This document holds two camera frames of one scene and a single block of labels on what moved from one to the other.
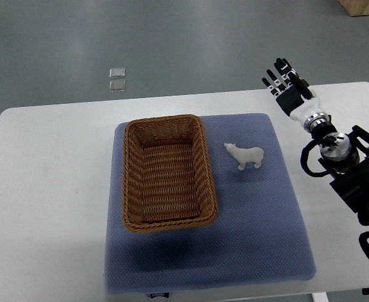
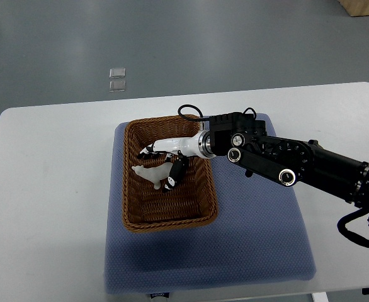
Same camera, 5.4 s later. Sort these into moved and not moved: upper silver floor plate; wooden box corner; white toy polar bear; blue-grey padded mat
Moved: white toy polar bear
Not moved: blue-grey padded mat; upper silver floor plate; wooden box corner
